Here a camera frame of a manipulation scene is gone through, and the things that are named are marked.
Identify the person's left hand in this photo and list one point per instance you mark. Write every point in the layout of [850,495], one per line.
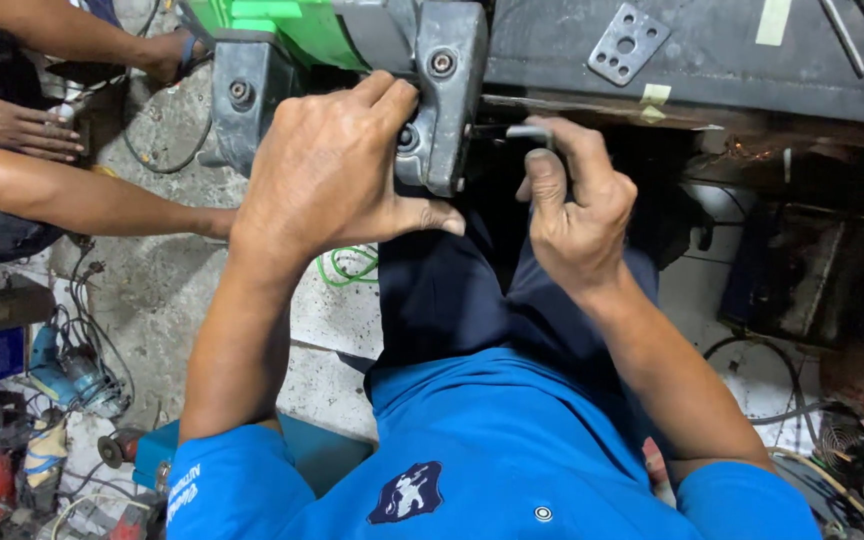
[312,172]

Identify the person's right hand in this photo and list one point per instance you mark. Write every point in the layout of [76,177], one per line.
[589,217]

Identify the dark metal hex key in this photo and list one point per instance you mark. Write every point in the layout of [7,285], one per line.
[526,133]

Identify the green and grey power machine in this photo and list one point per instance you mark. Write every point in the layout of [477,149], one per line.
[447,90]

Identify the small pale tape piece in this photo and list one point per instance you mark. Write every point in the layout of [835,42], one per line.
[655,96]

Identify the person's navy trousers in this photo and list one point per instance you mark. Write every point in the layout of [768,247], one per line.
[447,300]

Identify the blue wristband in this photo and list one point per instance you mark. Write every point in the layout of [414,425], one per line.
[188,49]

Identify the metal plate with holes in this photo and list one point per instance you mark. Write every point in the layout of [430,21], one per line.
[627,45]

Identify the grey workbench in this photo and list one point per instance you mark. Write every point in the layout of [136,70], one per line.
[739,75]

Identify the black metal box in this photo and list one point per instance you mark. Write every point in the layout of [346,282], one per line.
[792,277]

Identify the person's blue shirt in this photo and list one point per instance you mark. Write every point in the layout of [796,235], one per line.
[492,450]

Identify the long pale tape strip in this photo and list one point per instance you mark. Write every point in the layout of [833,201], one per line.
[773,22]

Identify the blue angle grinder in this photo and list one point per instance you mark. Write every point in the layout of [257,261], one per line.
[72,375]

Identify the small grinder with disc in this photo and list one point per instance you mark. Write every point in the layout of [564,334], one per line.
[118,448]

